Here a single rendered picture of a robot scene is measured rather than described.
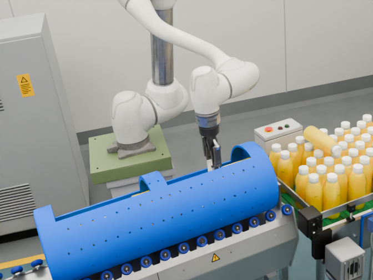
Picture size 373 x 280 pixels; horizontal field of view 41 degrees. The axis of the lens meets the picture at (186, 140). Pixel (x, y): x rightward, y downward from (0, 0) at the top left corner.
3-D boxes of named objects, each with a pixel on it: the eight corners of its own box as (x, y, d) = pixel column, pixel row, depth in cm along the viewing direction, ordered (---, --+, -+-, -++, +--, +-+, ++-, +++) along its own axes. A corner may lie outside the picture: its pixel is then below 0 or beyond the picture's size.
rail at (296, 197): (264, 171, 230) (264, 166, 229) (266, 171, 230) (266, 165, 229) (316, 219, 197) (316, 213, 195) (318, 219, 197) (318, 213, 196)
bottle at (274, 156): (288, 184, 229) (287, 149, 220) (273, 188, 227) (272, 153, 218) (281, 176, 235) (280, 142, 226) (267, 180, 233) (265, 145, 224)
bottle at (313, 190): (302, 211, 211) (302, 174, 202) (319, 209, 211) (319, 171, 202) (307, 222, 204) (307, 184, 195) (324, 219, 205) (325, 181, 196)
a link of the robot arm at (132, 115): (109, 137, 242) (99, 95, 231) (141, 124, 250) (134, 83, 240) (125, 148, 230) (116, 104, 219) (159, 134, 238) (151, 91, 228)
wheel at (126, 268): (118, 264, 184) (119, 264, 182) (130, 260, 186) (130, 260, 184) (122, 276, 184) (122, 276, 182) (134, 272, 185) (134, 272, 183)
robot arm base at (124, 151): (105, 145, 247) (102, 135, 245) (148, 134, 252) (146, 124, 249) (110, 162, 232) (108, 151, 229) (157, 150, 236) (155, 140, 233)
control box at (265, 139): (255, 147, 240) (253, 128, 235) (291, 135, 246) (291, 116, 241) (265, 156, 232) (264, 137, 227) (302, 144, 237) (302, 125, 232)
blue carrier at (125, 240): (49, 259, 197) (29, 196, 186) (247, 190, 221) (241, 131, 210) (60, 304, 172) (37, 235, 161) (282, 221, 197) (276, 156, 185)
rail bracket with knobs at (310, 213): (295, 228, 202) (294, 208, 197) (310, 222, 204) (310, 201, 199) (308, 243, 193) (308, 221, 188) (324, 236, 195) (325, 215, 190)
